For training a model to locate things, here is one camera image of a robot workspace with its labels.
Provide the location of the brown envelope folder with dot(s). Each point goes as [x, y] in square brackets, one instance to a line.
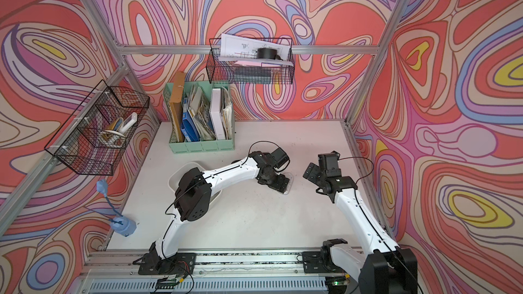
[176, 104]

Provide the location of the white book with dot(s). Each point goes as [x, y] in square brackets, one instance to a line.
[215, 113]

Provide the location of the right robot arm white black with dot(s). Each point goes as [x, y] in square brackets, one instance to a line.
[381, 265]

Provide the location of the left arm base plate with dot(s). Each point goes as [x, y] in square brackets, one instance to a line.
[179, 264]

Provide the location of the white storage tray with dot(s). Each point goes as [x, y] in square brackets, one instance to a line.
[174, 180]

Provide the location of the black wire basket left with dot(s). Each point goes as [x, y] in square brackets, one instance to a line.
[77, 145]

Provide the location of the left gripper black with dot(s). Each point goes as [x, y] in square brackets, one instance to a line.
[282, 184]

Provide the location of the white paper sheets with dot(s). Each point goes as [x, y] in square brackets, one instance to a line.
[241, 51]

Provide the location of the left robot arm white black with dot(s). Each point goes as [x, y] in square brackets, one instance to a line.
[196, 188]

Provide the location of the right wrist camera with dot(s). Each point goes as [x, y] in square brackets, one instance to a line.
[329, 161]

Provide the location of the green circuit board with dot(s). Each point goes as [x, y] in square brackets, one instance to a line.
[168, 283]

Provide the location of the black wire basket back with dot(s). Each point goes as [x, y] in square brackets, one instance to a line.
[220, 72]

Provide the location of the aluminium rail base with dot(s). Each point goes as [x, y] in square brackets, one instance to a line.
[216, 271]

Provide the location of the black wire basket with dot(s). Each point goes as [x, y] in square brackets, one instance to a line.
[77, 145]
[220, 72]

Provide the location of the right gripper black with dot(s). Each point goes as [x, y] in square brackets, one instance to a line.
[311, 172]

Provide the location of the black tape roll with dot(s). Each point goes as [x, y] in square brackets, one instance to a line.
[268, 54]

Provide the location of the yellow tape roll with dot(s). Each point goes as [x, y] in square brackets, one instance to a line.
[113, 136]

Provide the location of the blue plastic connector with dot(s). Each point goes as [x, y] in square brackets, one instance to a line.
[120, 224]

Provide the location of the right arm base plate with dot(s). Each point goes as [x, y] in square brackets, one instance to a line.
[314, 263]

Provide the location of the green file organizer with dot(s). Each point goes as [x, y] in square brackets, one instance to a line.
[205, 146]

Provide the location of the white tube in basket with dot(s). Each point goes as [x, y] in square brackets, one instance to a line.
[128, 123]

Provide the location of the blue folder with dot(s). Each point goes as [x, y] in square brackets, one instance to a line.
[188, 127]

